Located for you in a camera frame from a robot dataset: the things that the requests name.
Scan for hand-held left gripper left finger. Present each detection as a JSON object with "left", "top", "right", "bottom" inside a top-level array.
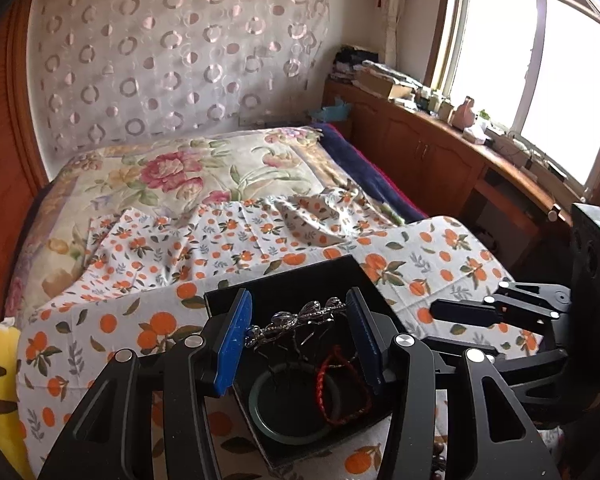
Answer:
[{"left": 37, "top": 289, "right": 254, "bottom": 480}]

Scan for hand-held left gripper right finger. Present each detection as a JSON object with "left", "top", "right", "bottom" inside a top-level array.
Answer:
[{"left": 346, "top": 288, "right": 566, "bottom": 480}]

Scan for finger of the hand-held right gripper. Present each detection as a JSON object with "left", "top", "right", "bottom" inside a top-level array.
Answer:
[
  {"left": 421, "top": 335, "right": 572, "bottom": 390},
  {"left": 429, "top": 281, "right": 574, "bottom": 335}
]

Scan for silver chain bracelet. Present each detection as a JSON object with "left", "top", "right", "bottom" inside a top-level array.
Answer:
[{"left": 244, "top": 297, "right": 352, "bottom": 352}]

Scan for black jewelry box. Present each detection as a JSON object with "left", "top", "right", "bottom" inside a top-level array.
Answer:
[{"left": 203, "top": 254, "right": 412, "bottom": 464}]

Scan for green jade bangle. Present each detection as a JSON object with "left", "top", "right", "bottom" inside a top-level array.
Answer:
[{"left": 249, "top": 359, "right": 342, "bottom": 446}]

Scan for orange fruit print sheet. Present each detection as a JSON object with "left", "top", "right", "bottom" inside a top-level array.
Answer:
[{"left": 16, "top": 186, "right": 556, "bottom": 480}]

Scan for white power strip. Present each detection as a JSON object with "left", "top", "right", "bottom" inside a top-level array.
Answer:
[{"left": 494, "top": 135, "right": 538, "bottom": 167}]

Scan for wooden cabinet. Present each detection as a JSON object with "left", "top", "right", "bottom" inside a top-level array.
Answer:
[{"left": 324, "top": 80, "right": 573, "bottom": 267}]

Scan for navy blue blanket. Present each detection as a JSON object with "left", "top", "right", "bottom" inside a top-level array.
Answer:
[{"left": 310, "top": 121, "right": 428, "bottom": 226}]

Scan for white tissue box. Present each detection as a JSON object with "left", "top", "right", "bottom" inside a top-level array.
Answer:
[{"left": 462, "top": 126, "right": 494, "bottom": 147}]

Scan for floral quilt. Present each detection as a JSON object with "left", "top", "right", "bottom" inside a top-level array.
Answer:
[{"left": 5, "top": 125, "right": 366, "bottom": 326}]

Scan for pink figurine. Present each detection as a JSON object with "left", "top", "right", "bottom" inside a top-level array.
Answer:
[{"left": 452, "top": 96, "right": 479, "bottom": 129}]

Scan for window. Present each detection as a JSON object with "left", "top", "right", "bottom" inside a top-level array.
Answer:
[{"left": 427, "top": 0, "right": 600, "bottom": 201}]

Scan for cardboard box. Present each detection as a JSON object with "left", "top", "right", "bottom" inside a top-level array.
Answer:
[{"left": 386, "top": 81, "right": 415, "bottom": 102}]

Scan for teal plush toy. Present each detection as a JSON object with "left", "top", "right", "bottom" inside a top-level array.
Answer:
[{"left": 321, "top": 98, "right": 354, "bottom": 122}]

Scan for stack of papers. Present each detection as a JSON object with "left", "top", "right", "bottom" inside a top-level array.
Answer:
[{"left": 354, "top": 59, "right": 423, "bottom": 95}]

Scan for pile of dark clothes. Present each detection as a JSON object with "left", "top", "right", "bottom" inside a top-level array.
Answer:
[{"left": 330, "top": 46, "right": 382, "bottom": 86}]

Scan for circle pattern headboard cloth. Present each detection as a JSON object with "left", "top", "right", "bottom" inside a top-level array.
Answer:
[{"left": 27, "top": 0, "right": 333, "bottom": 157}]

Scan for wooden headboard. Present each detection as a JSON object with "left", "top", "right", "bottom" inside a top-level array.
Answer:
[{"left": 0, "top": 0, "right": 51, "bottom": 326}]

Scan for cream curtain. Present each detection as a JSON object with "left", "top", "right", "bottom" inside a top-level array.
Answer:
[{"left": 372, "top": 0, "right": 453, "bottom": 68}]

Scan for red braided string bracelet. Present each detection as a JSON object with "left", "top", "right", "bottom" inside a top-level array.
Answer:
[{"left": 315, "top": 345, "right": 374, "bottom": 424}]

